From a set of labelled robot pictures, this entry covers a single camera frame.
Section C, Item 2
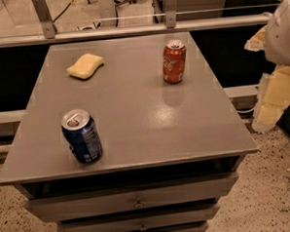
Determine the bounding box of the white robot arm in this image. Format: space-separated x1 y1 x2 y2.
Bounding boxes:
265 0 290 65

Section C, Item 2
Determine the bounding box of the blue pepsi can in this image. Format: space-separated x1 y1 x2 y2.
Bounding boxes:
61 108 102 164

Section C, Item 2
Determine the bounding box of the red cola can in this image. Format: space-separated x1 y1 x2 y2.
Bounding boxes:
163 39 187 84

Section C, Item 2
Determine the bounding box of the grey drawer cabinet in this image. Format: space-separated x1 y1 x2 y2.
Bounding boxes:
0 34 257 226

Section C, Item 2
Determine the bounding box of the yellow sponge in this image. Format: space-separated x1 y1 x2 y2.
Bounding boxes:
66 54 104 80

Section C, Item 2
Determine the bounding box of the top grey drawer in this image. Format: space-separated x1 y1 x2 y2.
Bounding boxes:
25 172 238 222

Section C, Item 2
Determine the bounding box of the middle grey drawer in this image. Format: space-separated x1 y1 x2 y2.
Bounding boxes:
58 204 219 232

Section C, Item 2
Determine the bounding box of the metal railing frame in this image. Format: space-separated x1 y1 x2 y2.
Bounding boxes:
0 0 272 48

